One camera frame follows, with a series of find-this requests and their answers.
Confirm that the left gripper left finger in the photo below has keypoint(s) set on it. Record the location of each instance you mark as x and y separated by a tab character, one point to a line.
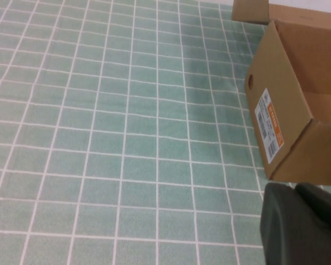
281	234

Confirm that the brown cardboard shoe box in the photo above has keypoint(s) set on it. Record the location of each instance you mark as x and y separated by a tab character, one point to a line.
278	69

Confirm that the green checked tablecloth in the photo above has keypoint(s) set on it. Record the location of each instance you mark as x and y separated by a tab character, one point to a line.
99	138

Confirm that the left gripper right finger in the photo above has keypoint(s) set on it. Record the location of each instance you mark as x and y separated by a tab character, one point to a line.
325	209

